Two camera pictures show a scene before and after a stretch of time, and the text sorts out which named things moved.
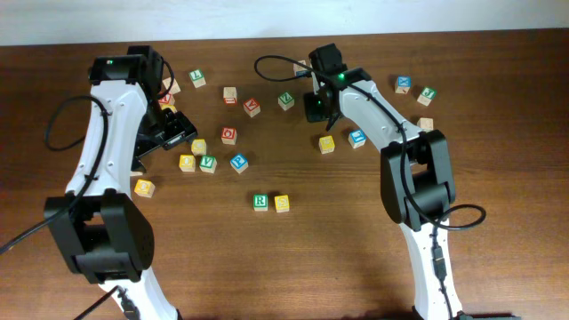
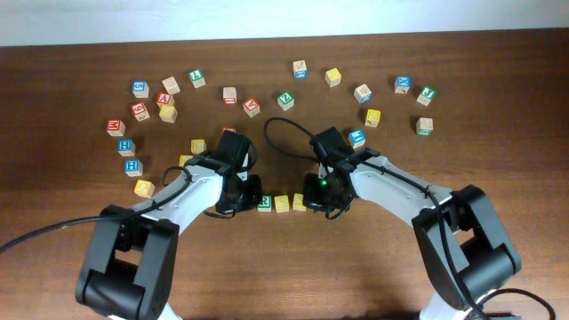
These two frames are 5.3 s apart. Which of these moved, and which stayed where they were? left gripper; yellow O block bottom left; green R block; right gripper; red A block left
Moved: right gripper; left gripper
Stayed: yellow O block bottom left; red A block left; green R block
